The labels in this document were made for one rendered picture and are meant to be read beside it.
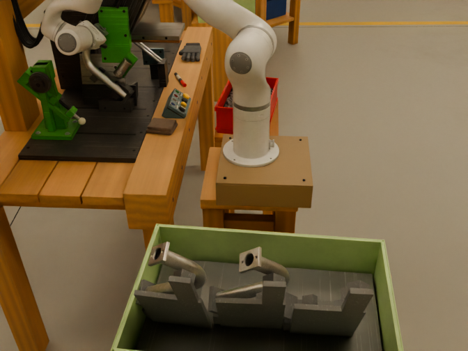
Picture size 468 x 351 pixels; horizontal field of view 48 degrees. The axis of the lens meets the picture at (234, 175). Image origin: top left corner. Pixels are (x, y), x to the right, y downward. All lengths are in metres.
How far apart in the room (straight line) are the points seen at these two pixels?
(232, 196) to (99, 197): 0.43
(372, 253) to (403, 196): 1.80
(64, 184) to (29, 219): 1.37
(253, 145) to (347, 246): 0.48
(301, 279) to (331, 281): 0.08
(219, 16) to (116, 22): 0.65
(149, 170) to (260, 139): 0.39
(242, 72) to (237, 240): 0.47
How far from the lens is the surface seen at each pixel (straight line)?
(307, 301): 1.27
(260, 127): 1.67
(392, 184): 3.32
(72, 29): 1.82
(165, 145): 1.89
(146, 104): 2.18
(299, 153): 1.78
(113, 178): 1.79
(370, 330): 1.37
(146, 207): 1.70
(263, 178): 1.64
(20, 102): 2.11
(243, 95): 1.61
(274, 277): 1.05
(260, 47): 1.52
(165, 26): 2.32
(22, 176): 1.90
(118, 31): 2.13
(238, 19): 1.62
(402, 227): 3.01
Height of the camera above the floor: 1.90
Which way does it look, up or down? 36 degrees down
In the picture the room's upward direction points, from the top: 1 degrees counter-clockwise
